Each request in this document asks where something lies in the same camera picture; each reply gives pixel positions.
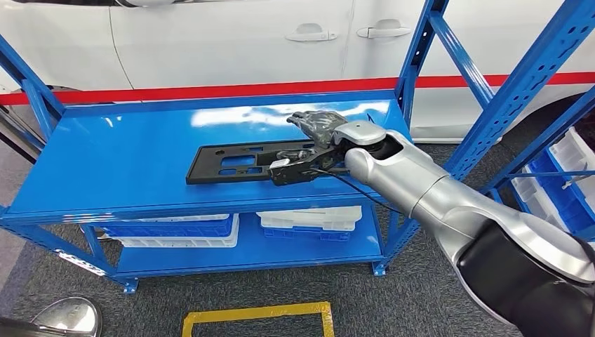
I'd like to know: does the black plastic car part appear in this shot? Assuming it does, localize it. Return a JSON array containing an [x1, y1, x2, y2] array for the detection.
[[185, 138, 347, 186]]

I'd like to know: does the blue metal shelf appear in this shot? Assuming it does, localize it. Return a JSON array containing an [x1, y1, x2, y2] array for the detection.
[[0, 0, 595, 295], [481, 86, 595, 243]]

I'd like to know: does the blue plastic bin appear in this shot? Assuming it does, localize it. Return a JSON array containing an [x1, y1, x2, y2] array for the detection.
[[527, 151, 595, 234], [262, 227, 352, 243], [100, 216, 235, 239]]

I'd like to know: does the red barrier belt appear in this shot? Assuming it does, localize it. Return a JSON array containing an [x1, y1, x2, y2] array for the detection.
[[0, 72, 595, 107]]

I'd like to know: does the yellow floor tape square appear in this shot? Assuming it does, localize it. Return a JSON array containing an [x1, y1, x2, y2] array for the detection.
[[182, 301, 335, 337]]

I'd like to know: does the white car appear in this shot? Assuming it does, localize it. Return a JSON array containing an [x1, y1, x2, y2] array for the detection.
[[0, 0, 595, 143]]

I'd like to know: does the chrome stanchion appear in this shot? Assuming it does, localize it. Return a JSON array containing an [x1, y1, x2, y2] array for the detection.
[[0, 296, 103, 337]]

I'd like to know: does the black stanchion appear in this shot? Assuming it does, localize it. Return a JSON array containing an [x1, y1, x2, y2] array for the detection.
[[0, 132, 41, 164]]

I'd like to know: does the black camera bracket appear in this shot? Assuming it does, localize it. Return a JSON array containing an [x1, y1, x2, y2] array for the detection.
[[268, 148, 347, 187]]

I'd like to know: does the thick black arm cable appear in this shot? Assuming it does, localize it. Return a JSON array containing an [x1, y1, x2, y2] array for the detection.
[[575, 234, 595, 266]]

